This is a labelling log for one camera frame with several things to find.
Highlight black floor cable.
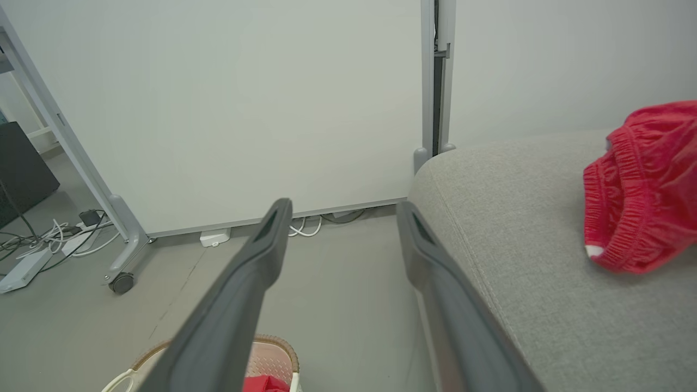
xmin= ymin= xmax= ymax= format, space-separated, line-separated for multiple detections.
xmin=320 ymin=209 xmax=367 ymax=224

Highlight grey partition foot with caster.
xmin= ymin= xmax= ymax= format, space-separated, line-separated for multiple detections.
xmin=106 ymin=193 xmax=154 ymax=285

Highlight red jersey with black print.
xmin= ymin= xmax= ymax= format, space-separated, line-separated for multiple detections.
xmin=242 ymin=375 xmax=292 ymax=392

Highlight red shorts with white stripe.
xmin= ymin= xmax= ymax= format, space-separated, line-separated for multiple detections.
xmin=583 ymin=100 xmax=697 ymax=275

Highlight black cabinet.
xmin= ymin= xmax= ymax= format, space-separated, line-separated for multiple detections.
xmin=0 ymin=121 xmax=61 ymax=230

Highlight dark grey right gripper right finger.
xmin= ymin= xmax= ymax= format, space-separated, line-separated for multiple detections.
xmin=396 ymin=200 xmax=545 ymax=392

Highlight thin black cable bundle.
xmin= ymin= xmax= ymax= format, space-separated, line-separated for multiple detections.
xmin=0 ymin=180 xmax=109 ymax=273

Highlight coiled white cable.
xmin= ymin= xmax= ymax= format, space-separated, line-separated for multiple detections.
xmin=288 ymin=216 xmax=323 ymax=238

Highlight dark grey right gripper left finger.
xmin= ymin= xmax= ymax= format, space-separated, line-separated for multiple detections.
xmin=136 ymin=198 xmax=294 ymax=392

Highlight white plastic laundry basket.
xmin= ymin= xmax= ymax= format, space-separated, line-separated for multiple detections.
xmin=101 ymin=334 xmax=303 ymax=392

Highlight long white power strip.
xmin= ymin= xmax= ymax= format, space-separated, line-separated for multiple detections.
xmin=0 ymin=248 xmax=54 ymax=295

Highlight black caster wheel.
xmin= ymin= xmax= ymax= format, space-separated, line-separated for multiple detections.
xmin=109 ymin=272 xmax=136 ymax=295

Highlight large white partition panel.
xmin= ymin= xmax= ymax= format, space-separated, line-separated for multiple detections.
xmin=0 ymin=0 xmax=436 ymax=240

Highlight loose white cable bundle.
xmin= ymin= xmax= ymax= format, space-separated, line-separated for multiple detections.
xmin=15 ymin=218 xmax=121 ymax=261

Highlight grey fabric sofa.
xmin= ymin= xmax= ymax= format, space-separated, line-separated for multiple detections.
xmin=407 ymin=128 xmax=697 ymax=392

